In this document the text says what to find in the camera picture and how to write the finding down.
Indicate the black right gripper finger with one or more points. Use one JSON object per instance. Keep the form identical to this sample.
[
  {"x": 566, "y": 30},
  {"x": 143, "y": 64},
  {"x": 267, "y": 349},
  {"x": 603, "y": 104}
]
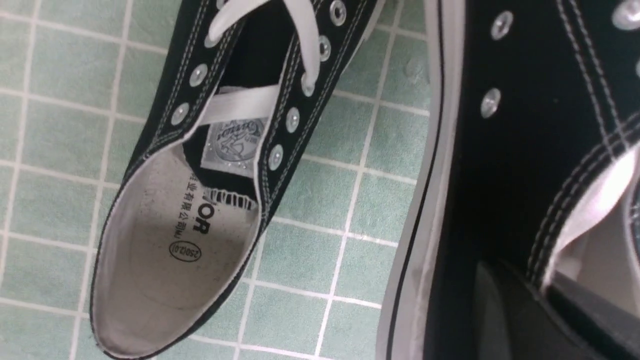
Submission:
[{"x": 512, "y": 320}]

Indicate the black lace-up sneaker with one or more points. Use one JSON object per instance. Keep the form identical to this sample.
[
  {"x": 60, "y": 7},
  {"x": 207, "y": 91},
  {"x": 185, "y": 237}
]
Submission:
[
  {"x": 242, "y": 89},
  {"x": 531, "y": 160}
]

